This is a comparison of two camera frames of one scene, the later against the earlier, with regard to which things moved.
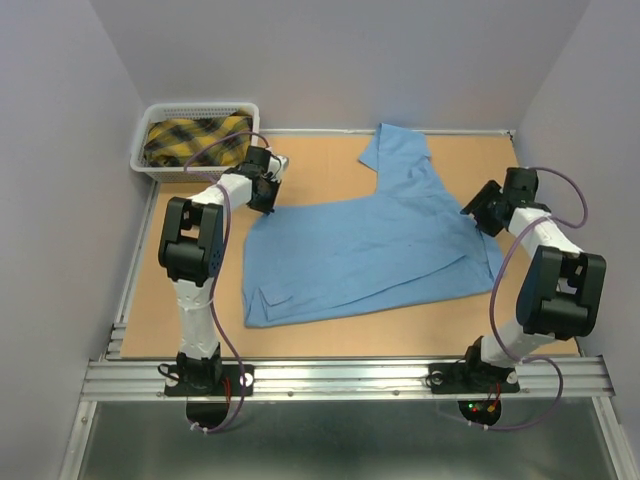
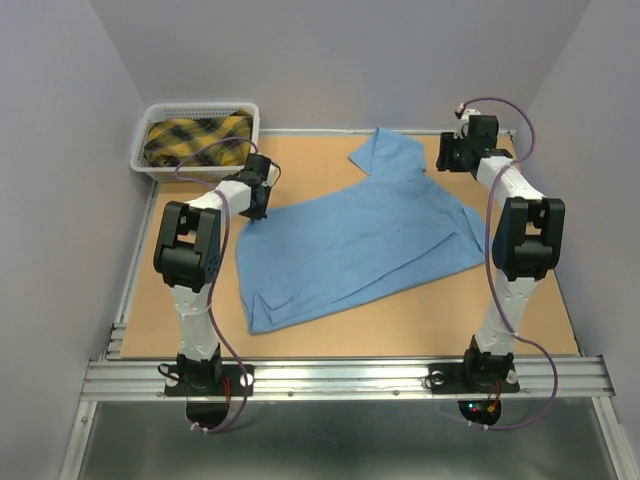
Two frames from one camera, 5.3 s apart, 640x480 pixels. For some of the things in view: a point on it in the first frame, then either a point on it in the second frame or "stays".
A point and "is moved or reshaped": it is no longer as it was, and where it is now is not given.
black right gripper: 475,208 -> 444,160
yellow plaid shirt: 198,141 stays
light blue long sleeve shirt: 412,238 is moved or reshaped
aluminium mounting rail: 348,378 stays
